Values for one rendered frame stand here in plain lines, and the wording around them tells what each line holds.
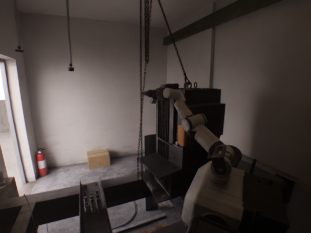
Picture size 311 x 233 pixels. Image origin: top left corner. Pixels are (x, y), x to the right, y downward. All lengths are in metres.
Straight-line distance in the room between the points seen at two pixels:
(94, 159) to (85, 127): 0.68
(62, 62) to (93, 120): 1.26
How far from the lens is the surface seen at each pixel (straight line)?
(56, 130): 3.64
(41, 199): 1.87
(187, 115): 0.97
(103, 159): 3.48
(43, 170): 3.62
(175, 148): 1.55
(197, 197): 0.57
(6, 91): 3.21
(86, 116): 3.55
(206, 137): 0.87
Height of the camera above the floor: 1.67
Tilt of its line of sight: 12 degrees down
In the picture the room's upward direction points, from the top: straight up
